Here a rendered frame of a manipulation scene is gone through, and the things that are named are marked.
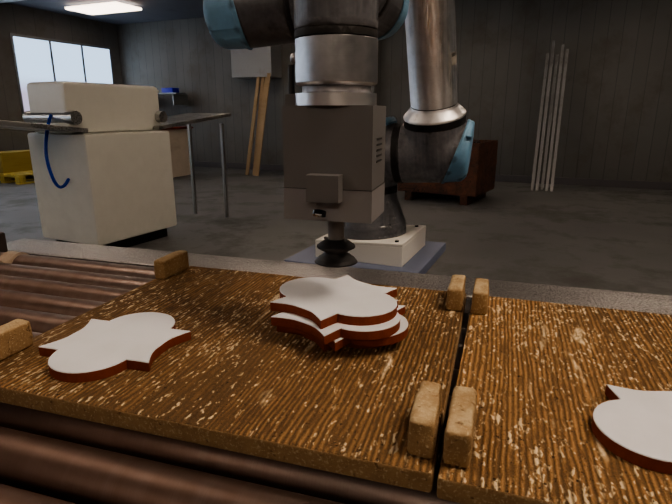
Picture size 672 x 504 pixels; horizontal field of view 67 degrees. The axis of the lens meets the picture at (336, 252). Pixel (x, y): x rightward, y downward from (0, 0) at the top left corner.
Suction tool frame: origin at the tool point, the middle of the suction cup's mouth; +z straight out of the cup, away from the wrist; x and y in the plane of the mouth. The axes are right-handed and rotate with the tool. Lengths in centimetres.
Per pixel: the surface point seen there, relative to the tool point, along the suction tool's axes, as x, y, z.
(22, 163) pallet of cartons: 674, -759, 72
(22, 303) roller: 2.0, -43.3, 9.7
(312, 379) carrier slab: -10.5, 0.9, 7.4
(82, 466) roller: -23.1, -11.8, 9.2
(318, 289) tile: 1.0, -2.2, 3.5
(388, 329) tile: -4.6, 6.3, 4.7
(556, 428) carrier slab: -12.4, 19.9, 7.4
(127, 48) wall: 991, -757, -151
